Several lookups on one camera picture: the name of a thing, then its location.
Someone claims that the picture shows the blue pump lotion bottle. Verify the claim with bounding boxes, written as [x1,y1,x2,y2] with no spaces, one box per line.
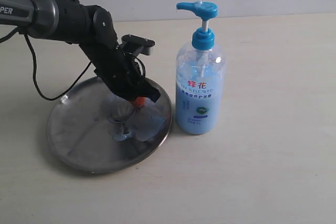
[175,1,225,135]

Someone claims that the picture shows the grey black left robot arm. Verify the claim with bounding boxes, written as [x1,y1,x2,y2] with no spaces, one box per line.
[1,0,161,102]

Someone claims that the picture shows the round stainless steel plate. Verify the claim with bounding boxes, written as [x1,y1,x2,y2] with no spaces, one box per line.
[47,77,173,174]

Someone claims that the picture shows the blue soap smear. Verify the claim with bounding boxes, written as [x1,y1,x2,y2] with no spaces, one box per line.
[99,95,166,142]

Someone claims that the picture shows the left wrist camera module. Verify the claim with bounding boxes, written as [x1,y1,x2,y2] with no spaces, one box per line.
[121,34,155,56]

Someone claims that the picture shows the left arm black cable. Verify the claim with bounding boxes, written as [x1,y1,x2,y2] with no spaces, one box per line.
[0,27,92,101]

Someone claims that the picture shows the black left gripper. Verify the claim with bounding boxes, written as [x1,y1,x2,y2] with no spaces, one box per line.
[79,43,161,108]

